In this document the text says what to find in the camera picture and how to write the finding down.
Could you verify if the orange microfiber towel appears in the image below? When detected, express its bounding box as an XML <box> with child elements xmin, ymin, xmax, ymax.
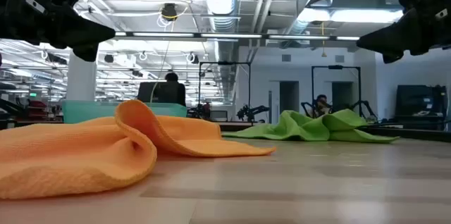
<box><xmin>0</xmin><ymin>99</ymin><xmax>277</xmax><ymax>200</ymax></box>

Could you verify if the green microfiber towel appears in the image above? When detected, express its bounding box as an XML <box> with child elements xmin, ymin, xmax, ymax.
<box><xmin>221</xmin><ymin>108</ymin><xmax>400</xmax><ymax>144</ymax></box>

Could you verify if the black overhead camera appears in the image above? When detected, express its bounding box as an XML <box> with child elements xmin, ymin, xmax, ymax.
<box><xmin>161</xmin><ymin>2</ymin><xmax>178</xmax><ymax>21</ymax></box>

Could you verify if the black screen on cart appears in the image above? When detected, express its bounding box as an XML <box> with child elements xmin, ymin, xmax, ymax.
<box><xmin>393</xmin><ymin>84</ymin><xmax>449</xmax><ymax>130</ymax></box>

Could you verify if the black metal table frame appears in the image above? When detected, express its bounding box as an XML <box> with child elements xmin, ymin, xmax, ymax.
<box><xmin>0</xmin><ymin>118</ymin><xmax>451</xmax><ymax>143</ymax></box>

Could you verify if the person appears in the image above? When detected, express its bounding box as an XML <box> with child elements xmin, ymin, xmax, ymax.
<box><xmin>160</xmin><ymin>72</ymin><xmax>187</xmax><ymax>107</ymax></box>
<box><xmin>314</xmin><ymin>94</ymin><xmax>332</xmax><ymax>118</ymax></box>

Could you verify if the overhead bar with light strips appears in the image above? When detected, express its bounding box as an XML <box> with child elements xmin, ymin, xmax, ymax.
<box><xmin>114</xmin><ymin>31</ymin><xmax>361</xmax><ymax>42</ymax></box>

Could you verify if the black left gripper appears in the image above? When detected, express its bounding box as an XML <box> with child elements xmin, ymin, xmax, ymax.
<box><xmin>0</xmin><ymin>0</ymin><xmax>116</xmax><ymax>62</ymax></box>

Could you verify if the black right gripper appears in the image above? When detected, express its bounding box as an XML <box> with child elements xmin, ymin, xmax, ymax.
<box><xmin>356</xmin><ymin>1</ymin><xmax>451</xmax><ymax>65</ymax></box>

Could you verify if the white pillar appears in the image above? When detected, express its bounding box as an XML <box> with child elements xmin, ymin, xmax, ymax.
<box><xmin>66</xmin><ymin>49</ymin><xmax>97</xmax><ymax>101</ymax></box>

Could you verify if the black background monitor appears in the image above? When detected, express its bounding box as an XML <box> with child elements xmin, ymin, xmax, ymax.
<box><xmin>136</xmin><ymin>81</ymin><xmax>166</xmax><ymax>104</ymax></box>

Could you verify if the teal translucent plastic basket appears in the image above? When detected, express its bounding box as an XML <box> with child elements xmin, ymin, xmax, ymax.
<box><xmin>62</xmin><ymin>99</ymin><xmax>188</xmax><ymax>125</ymax></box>

